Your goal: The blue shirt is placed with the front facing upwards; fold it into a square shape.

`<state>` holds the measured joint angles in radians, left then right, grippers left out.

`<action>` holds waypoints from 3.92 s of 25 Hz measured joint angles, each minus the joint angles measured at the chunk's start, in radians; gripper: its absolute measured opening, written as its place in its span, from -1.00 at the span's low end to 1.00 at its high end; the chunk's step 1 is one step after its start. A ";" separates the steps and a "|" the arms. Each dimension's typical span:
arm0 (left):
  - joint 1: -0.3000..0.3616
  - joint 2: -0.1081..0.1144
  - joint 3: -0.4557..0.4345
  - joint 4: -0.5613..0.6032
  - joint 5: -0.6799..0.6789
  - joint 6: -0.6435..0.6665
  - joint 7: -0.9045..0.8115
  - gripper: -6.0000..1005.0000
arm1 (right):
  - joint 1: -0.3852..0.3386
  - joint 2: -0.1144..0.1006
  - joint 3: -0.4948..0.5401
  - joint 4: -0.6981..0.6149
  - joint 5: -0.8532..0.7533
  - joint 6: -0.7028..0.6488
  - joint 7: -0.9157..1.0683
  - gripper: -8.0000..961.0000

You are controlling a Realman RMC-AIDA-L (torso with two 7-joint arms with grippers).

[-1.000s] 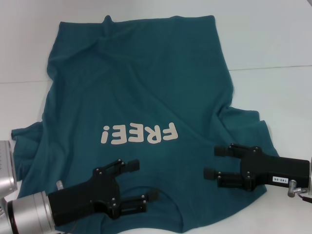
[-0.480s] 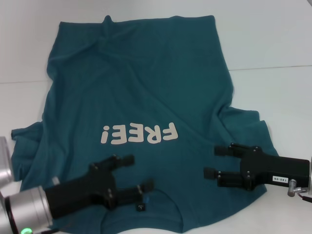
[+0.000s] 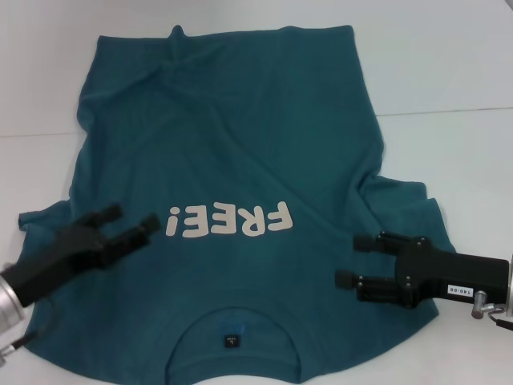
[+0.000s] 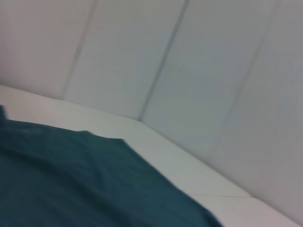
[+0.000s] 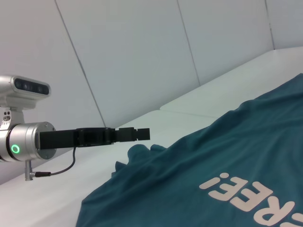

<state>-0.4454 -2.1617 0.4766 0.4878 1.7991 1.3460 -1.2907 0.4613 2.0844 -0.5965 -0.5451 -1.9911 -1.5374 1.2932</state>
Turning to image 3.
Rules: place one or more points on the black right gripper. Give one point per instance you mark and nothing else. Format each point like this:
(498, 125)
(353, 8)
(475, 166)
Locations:
(441, 276)

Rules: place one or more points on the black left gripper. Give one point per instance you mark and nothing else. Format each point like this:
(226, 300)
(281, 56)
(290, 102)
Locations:
(60, 256)

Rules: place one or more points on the teal t-shirt with FREE print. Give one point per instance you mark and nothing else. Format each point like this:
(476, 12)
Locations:
(240, 140)

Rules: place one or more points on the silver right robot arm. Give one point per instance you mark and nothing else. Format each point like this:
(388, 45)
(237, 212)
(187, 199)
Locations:
(510, 280)

